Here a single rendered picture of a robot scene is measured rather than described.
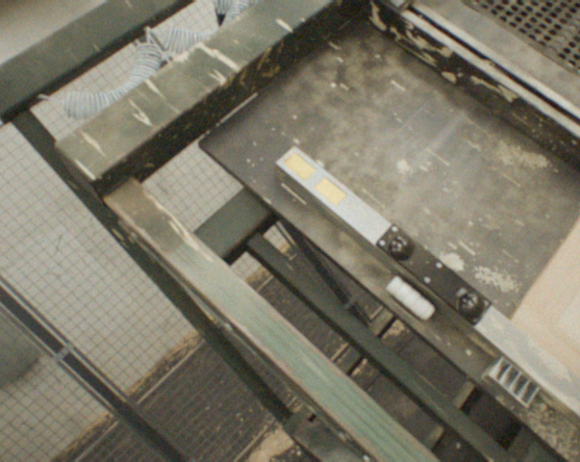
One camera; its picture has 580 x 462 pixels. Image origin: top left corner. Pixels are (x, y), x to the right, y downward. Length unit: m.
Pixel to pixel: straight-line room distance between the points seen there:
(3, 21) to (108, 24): 4.32
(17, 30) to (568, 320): 5.33
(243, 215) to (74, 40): 0.67
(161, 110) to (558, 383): 0.75
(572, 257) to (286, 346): 0.53
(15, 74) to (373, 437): 1.07
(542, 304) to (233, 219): 0.54
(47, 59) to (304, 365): 0.95
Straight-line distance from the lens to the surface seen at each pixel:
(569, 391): 0.84
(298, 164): 0.83
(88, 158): 0.80
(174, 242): 0.75
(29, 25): 5.62
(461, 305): 0.67
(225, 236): 0.84
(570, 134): 1.02
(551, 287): 0.90
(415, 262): 0.78
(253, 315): 0.71
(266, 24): 0.95
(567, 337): 0.89
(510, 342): 0.81
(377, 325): 1.95
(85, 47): 1.32
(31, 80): 1.29
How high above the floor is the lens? 1.84
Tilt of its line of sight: 18 degrees down
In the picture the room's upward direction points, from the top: 37 degrees counter-clockwise
